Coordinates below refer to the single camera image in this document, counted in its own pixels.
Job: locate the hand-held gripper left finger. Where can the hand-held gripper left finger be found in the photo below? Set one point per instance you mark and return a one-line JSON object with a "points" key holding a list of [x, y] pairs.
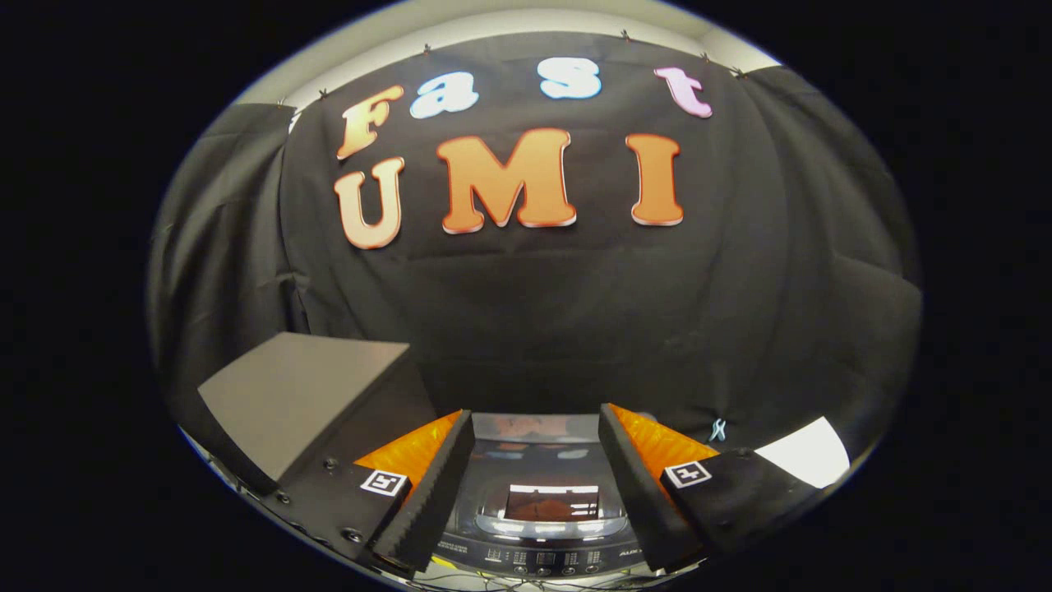
{"points": [[436, 501]]}

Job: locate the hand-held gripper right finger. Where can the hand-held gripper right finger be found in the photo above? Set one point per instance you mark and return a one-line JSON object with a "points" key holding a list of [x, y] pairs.
{"points": [[637, 501]]}

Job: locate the dark glass washing machine lid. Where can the dark glass washing machine lid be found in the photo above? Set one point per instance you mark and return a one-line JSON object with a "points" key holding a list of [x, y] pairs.
{"points": [[546, 460]]}

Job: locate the grey washing machine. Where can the grey washing machine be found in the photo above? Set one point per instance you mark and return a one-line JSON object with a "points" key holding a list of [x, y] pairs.
{"points": [[526, 559]]}

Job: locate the light blue clip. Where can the light blue clip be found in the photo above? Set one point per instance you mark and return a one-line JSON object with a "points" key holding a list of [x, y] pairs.
{"points": [[719, 429]]}

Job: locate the grey box stand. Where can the grey box stand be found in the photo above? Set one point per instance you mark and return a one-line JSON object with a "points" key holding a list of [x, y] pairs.
{"points": [[304, 386]]}

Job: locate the white flat panel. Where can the white flat panel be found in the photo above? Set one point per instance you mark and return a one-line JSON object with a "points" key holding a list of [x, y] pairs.
{"points": [[805, 452]]}

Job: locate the row of black cloth clips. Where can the row of black cloth clips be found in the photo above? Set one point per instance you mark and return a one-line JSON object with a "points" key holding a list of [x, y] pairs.
{"points": [[625, 35]]}

